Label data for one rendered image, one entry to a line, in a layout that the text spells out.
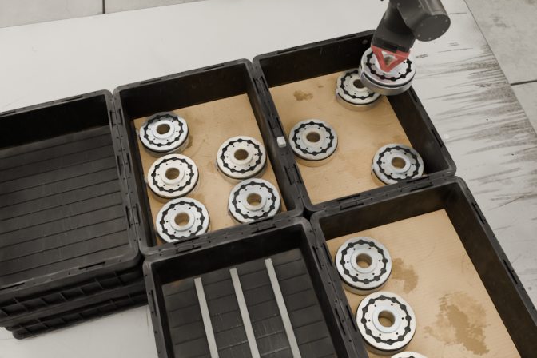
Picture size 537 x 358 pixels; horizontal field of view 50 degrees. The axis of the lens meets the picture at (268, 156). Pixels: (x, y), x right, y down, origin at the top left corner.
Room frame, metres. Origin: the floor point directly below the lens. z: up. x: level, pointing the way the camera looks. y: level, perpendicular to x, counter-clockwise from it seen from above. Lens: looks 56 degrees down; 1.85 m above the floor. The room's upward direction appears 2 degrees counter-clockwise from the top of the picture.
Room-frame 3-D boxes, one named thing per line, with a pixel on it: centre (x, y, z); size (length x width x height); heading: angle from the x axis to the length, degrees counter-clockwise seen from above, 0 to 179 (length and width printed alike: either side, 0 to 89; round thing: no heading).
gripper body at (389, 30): (0.73, -0.24, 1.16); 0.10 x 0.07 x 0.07; 153
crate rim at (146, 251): (0.64, 0.13, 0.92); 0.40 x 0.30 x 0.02; 14
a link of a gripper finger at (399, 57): (0.72, -0.23, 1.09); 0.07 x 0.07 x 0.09; 63
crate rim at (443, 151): (0.71, -0.16, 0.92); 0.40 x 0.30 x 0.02; 14
